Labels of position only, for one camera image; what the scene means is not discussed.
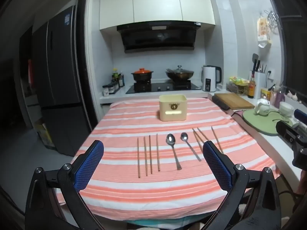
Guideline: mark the white teapot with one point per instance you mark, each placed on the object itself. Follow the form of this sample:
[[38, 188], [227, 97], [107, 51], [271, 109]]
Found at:
[[262, 107]]

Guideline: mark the dark sauce bottle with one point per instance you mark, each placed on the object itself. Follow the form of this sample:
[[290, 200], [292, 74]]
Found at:
[[121, 80]]

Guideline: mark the white knife holder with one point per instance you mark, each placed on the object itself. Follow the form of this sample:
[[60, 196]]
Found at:
[[259, 86]]

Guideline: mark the small metal spoon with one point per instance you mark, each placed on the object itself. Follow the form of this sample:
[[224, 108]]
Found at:
[[184, 137]]

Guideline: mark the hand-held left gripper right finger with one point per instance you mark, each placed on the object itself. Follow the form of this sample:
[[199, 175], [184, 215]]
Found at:
[[218, 167]]

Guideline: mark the large metal spoon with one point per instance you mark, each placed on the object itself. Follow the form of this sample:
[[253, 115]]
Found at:
[[170, 139]]

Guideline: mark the black spatula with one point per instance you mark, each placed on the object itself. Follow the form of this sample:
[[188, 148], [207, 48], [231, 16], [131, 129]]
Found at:
[[255, 58]]

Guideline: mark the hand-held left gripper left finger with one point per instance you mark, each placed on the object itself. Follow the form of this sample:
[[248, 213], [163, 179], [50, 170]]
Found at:
[[88, 165]]

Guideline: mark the black wok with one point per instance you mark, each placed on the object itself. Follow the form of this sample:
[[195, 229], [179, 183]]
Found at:
[[179, 74]]

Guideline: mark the green mat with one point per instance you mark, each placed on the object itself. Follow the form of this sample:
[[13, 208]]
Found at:
[[263, 123]]

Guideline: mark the cream plastic utensil holder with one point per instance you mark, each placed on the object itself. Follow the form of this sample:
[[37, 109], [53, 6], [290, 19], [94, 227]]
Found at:
[[172, 111]]

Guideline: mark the yellow box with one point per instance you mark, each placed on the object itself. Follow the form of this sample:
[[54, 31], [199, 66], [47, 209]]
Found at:
[[265, 94]]

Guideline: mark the orange white striped tablecloth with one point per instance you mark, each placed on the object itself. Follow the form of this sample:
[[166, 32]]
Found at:
[[120, 124]]

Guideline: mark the wooden cutting board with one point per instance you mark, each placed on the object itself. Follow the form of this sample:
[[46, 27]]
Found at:
[[235, 100]]

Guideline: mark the garlic bulbs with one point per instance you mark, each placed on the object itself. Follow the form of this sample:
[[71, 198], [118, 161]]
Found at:
[[292, 95]]

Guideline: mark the dark grey refrigerator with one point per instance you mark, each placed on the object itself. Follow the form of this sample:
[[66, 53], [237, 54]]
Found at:
[[62, 76]]

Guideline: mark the black gas cooktop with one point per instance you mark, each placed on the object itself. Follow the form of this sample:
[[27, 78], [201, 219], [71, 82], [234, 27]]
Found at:
[[163, 87]]

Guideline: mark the white wall cabinet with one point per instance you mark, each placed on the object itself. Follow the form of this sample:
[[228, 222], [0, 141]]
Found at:
[[156, 2]]

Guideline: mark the spice jar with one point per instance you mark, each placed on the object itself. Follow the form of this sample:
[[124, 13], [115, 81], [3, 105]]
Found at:
[[116, 87], [106, 91], [111, 89]]

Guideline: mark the person's right forearm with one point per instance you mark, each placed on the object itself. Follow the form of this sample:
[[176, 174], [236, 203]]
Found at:
[[302, 184]]

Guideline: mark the brown seasoning bottle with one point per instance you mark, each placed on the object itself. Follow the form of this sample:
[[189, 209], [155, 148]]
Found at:
[[251, 87]]

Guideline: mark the hanging plastic bag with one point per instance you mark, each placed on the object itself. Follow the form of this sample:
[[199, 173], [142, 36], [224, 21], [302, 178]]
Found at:
[[263, 32]]

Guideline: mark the purple cup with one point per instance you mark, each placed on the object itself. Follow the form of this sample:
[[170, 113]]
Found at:
[[279, 100]]

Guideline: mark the yellow snack bags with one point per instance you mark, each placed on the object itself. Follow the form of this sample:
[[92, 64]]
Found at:
[[237, 82]]

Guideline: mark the black clay pot orange lid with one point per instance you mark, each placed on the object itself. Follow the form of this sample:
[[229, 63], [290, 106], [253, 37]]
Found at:
[[142, 74]]

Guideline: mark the black range hood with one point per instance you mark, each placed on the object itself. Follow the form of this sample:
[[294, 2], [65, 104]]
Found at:
[[158, 36]]

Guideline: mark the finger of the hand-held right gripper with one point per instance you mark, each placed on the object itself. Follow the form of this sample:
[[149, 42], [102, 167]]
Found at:
[[286, 130], [301, 115]]

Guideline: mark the white electric kettle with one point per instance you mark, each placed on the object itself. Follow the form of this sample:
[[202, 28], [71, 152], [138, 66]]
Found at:
[[209, 79]]

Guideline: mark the white bowl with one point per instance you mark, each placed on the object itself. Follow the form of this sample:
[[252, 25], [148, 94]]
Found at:
[[286, 109]]

